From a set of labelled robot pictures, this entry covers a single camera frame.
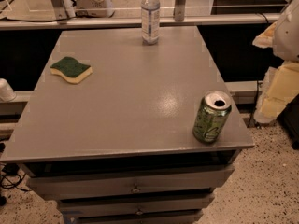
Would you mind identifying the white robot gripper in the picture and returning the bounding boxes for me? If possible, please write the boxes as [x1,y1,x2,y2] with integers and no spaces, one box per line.
[252,0,299,124]

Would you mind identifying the green soda can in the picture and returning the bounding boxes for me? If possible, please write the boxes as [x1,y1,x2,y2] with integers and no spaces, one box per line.
[192,91,232,143]

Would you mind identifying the clear plastic water bottle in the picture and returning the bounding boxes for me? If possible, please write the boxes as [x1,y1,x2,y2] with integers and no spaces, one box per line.
[141,0,160,45]

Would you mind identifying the middle grey drawer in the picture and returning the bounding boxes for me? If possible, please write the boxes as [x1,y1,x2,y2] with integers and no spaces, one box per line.
[59,192,214,217]

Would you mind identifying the grey drawer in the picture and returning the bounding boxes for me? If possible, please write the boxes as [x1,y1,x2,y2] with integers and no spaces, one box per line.
[59,192,214,217]
[28,164,235,200]
[64,209,203,224]

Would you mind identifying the white device numbered 185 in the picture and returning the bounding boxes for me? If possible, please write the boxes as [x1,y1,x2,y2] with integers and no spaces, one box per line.
[76,0,114,18]

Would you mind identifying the green and yellow sponge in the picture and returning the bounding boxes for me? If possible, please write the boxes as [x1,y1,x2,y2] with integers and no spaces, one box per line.
[50,57,93,84]

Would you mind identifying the bottom grey drawer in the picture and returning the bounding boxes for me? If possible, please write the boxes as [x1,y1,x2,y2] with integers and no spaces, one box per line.
[64,209,203,224]

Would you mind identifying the top grey drawer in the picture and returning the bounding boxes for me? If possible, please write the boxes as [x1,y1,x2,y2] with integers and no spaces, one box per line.
[28,164,235,200]

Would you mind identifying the white cup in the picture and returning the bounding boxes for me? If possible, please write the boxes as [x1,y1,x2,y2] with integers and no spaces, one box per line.
[0,78,17,102]

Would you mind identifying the black hanging cable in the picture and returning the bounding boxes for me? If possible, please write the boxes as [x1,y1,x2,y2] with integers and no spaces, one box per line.
[247,80,262,129]

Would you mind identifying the metal frame post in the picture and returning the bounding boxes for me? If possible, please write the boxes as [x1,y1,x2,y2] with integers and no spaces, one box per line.
[174,0,186,21]

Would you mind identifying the black floor cables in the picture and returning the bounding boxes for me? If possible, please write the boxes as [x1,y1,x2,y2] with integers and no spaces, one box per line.
[0,163,32,194]

